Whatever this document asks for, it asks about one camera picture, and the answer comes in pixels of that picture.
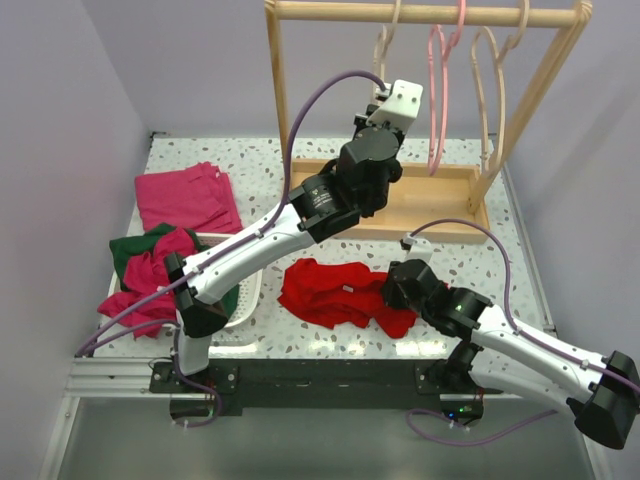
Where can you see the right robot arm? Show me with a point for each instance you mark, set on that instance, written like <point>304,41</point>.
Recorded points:
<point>497,352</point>

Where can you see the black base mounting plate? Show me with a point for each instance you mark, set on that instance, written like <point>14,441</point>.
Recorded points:
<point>309,384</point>

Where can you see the red t shirt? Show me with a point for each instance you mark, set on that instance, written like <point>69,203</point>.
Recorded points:
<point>350,293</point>

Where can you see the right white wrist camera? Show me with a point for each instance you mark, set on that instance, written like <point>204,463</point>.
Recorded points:
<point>416,248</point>

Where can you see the dark green t shirt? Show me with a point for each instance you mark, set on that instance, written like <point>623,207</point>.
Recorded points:
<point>135,245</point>

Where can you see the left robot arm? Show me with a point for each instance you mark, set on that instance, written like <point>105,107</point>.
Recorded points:
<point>353,186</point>

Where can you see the wooden clothes rack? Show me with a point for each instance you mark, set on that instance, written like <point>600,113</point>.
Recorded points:
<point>456,191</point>

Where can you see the white perforated plastic basket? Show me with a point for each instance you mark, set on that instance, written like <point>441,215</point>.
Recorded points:
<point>248,289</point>

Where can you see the folded pink t shirt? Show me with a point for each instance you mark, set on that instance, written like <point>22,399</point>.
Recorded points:
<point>199,198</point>

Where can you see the crumpled magenta t shirt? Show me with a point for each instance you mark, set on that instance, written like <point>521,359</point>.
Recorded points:
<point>140,290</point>

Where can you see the pink hanger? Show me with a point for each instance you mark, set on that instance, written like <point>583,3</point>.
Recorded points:
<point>439,98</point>

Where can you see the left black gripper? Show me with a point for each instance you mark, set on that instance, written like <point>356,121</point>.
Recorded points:
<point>360,121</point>

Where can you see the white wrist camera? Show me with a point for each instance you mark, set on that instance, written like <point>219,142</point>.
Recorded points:
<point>399,104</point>
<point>416,248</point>

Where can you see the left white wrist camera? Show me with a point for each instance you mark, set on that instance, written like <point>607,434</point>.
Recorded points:
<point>399,104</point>

